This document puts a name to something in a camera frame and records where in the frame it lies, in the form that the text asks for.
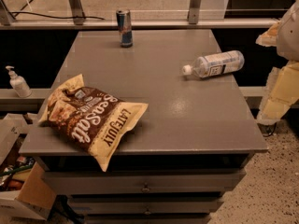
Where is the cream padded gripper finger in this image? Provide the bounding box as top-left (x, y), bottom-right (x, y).
top-left (255, 21), bottom-right (280, 47)

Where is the brown sea salt chip bag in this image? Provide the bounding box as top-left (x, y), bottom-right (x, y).
top-left (39, 75), bottom-right (148, 171)

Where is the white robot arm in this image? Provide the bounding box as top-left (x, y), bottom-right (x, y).
top-left (256, 0), bottom-right (299, 125)

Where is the blue silver redbull can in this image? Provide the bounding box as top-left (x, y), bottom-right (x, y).
top-left (116, 9), bottom-right (133, 48)

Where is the clear plastic water bottle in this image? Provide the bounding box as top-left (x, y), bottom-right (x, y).
top-left (182, 50), bottom-right (245, 78)

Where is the grey drawer cabinet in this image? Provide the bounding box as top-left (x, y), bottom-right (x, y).
top-left (21, 30), bottom-right (266, 224)

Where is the white pump dispenser bottle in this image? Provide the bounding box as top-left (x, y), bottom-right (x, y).
top-left (6, 65), bottom-right (32, 98)

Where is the cardboard box with clutter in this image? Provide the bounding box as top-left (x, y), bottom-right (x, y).
top-left (0, 113), bottom-right (56, 220)

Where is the black cable on floor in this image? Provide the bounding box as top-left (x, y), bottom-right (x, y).
top-left (261, 121), bottom-right (278, 138)

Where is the black cable on ledge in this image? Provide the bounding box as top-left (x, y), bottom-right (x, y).
top-left (8, 10), bottom-right (107, 21)

